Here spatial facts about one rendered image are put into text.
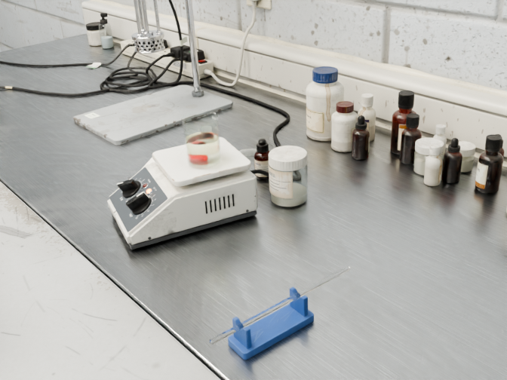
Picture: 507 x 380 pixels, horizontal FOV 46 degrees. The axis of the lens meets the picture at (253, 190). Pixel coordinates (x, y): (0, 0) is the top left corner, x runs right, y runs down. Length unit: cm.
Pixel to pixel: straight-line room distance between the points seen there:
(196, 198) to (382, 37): 55
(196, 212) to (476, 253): 38
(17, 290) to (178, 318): 23
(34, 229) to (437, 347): 60
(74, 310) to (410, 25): 77
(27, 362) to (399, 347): 40
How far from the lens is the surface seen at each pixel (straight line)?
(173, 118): 127
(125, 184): 89
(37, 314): 77
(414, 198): 95
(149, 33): 128
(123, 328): 72
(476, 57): 110
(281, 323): 68
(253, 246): 82
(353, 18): 125
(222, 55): 153
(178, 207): 83
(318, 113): 111
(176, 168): 86
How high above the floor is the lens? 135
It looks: 28 degrees down
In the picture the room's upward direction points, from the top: 3 degrees counter-clockwise
